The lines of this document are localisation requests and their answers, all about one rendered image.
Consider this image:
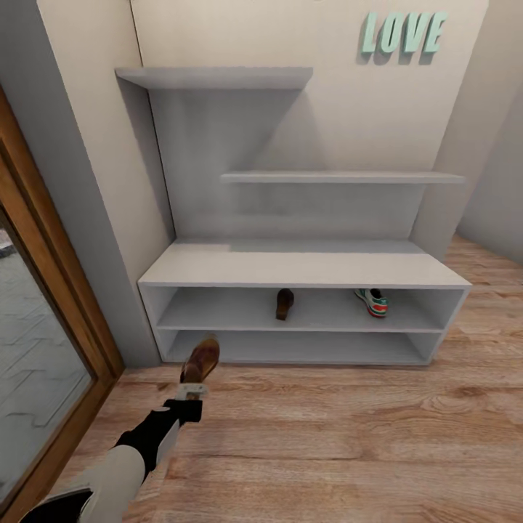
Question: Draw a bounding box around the sandal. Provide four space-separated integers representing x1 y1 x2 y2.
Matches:
179 337 220 400
276 288 294 321

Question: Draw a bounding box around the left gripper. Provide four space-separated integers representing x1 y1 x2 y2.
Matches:
165 400 203 425

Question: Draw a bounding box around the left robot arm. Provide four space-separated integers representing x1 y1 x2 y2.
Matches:
20 383 209 523

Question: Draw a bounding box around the gym shoe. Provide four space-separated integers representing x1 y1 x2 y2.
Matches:
354 288 388 317

